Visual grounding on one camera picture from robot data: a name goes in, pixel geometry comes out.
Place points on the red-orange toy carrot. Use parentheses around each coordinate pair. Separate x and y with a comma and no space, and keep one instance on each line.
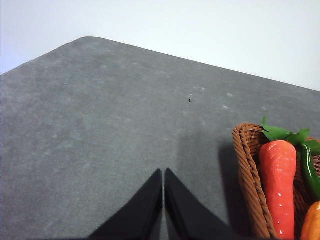
(278,160)

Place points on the orange-yellow toy corn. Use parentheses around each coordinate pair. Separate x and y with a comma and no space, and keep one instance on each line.
(311,225)

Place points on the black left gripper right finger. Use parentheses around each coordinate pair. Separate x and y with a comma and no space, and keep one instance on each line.
(188,217)

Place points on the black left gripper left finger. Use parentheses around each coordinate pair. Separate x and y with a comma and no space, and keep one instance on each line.
(142,218)

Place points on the green toy pepper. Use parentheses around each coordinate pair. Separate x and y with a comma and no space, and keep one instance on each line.
(308,148)

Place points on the brown wicker basket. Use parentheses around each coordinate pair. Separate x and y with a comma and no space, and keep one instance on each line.
(248,139)

